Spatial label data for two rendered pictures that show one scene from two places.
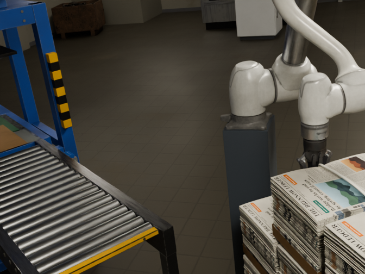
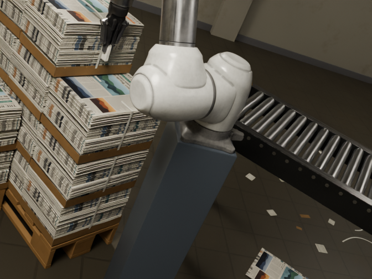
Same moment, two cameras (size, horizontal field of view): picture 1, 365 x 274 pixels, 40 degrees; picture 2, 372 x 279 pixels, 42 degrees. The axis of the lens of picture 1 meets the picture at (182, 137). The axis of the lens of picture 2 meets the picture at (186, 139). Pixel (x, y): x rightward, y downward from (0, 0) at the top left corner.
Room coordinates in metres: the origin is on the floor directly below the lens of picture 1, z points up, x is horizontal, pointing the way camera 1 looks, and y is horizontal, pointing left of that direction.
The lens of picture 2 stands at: (3.13, -1.23, 1.75)
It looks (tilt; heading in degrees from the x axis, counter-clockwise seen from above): 30 degrees down; 140
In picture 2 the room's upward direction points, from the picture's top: 24 degrees clockwise
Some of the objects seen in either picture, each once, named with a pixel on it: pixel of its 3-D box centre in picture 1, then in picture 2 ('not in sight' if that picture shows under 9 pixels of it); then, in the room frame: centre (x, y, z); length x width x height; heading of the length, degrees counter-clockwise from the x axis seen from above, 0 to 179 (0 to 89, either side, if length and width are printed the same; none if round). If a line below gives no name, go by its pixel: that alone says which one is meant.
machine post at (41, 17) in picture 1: (64, 131); not in sight; (2.88, 0.72, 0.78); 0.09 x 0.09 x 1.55; 34
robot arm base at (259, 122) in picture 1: (244, 116); (212, 126); (2.10, -0.29, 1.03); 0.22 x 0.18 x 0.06; 69
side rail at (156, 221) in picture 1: (92, 185); (336, 196); (2.18, 0.47, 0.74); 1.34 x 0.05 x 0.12; 34
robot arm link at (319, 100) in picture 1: (318, 97); not in sight; (1.50, -0.45, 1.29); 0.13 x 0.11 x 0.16; 99
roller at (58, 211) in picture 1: (58, 213); (314, 147); (1.88, 0.57, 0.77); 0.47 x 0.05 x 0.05; 124
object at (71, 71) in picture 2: not in sight; (53, 52); (1.38, -0.59, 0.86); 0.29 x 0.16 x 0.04; 15
